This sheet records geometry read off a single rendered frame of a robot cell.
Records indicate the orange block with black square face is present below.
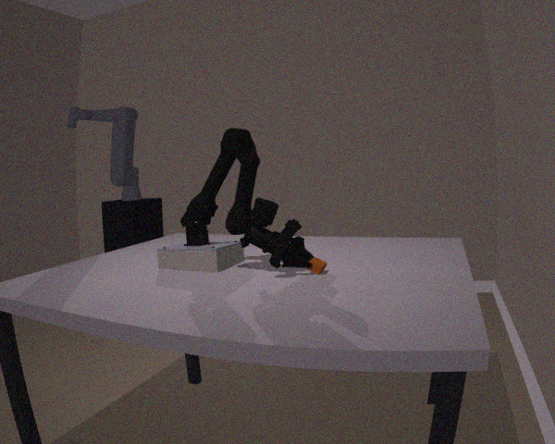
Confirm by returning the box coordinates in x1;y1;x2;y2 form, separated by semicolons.
306;257;327;275

